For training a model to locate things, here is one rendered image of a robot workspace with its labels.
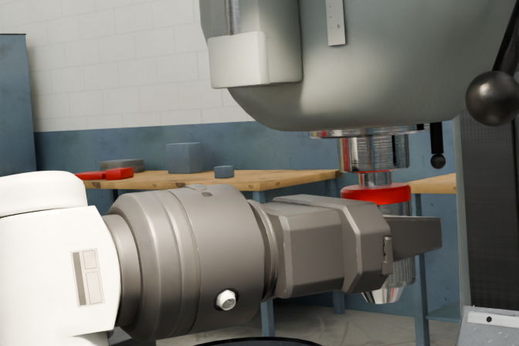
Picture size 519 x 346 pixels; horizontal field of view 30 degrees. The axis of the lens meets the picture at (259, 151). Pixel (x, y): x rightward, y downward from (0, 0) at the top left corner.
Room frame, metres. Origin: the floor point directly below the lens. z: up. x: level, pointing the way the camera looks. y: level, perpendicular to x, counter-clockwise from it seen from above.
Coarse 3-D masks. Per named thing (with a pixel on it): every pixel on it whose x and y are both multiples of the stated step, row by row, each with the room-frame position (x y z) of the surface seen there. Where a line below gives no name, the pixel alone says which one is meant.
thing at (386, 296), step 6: (396, 288) 0.64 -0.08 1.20; (402, 288) 0.64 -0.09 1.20; (366, 294) 0.64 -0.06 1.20; (372, 294) 0.64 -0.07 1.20; (378, 294) 0.63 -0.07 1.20; (384, 294) 0.63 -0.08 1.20; (390, 294) 0.64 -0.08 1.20; (396, 294) 0.64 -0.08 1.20; (366, 300) 0.65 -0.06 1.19; (372, 300) 0.64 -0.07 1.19; (378, 300) 0.64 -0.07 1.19; (384, 300) 0.64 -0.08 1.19; (390, 300) 0.64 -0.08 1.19; (396, 300) 0.64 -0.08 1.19
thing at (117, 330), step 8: (120, 328) 0.91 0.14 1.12; (112, 336) 0.88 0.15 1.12; (120, 336) 0.88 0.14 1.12; (128, 336) 0.88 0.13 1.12; (112, 344) 0.86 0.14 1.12; (120, 344) 0.86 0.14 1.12; (128, 344) 0.87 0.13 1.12; (136, 344) 0.88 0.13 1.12; (144, 344) 0.89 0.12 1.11; (152, 344) 0.89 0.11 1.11
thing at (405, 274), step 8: (384, 208) 0.63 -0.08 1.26; (392, 208) 0.63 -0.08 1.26; (400, 208) 0.63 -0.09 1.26; (408, 208) 0.64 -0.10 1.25; (400, 264) 0.63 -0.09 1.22; (408, 264) 0.63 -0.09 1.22; (400, 272) 0.63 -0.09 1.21; (408, 272) 0.63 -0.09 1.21; (392, 280) 0.63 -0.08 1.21; (400, 280) 0.63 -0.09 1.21; (408, 280) 0.63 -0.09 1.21; (384, 288) 0.63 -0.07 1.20; (392, 288) 0.63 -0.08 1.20
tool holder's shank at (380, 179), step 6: (360, 174) 0.64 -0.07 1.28; (366, 174) 0.64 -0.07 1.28; (372, 174) 0.64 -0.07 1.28; (378, 174) 0.64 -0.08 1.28; (384, 174) 0.64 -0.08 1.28; (390, 174) 0.64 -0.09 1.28; (360, 180) 0.64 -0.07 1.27; (366, 180) 0.64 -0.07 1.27; (372, 180) 0.64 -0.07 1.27; (378, 180) 0.64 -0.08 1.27; (384, 180) 0.64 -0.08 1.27; (390, 180) 0.64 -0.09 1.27; (360, 186) 0.64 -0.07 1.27; (366, 186) 0.64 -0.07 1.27; (372, 186) 0.64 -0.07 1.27; (378, 186) 0.64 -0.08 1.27; (384, 186) 0.64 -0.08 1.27
